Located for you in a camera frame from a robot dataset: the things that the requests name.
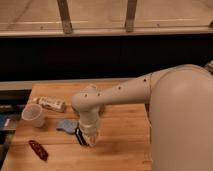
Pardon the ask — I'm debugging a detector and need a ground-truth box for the blue sponge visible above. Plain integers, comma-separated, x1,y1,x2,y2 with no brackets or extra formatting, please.
56,119,78,134

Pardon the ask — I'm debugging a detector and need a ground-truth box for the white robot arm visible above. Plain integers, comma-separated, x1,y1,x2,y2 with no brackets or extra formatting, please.
71,64,213,171

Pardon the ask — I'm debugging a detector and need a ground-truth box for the dark red chip bag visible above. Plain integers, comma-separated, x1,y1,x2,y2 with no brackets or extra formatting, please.
28,140,48,161

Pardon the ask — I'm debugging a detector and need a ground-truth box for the left metal railing post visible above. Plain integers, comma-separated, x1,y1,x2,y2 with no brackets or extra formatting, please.
57,0,73,34

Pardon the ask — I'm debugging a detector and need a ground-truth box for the black white striped eraser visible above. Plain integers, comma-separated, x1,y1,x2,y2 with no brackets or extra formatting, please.
75,127,88,146

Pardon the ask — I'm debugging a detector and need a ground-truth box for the right metal railing post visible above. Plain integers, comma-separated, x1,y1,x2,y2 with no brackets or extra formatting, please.
124,0,137,32

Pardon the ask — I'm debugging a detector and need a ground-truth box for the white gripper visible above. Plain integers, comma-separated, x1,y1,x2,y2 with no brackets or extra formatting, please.
79,119,100,147

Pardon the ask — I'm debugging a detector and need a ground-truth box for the white snack packet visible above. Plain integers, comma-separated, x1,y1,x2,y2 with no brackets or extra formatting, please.
33,96,66,113

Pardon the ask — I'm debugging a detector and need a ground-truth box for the metal railing post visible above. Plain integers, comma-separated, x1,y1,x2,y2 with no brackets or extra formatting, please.
124,0,137,32
57,0,73,34

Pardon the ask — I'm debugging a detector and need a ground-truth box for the translucent plastic cup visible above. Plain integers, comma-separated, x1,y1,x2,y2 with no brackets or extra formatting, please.
21,104,45,127

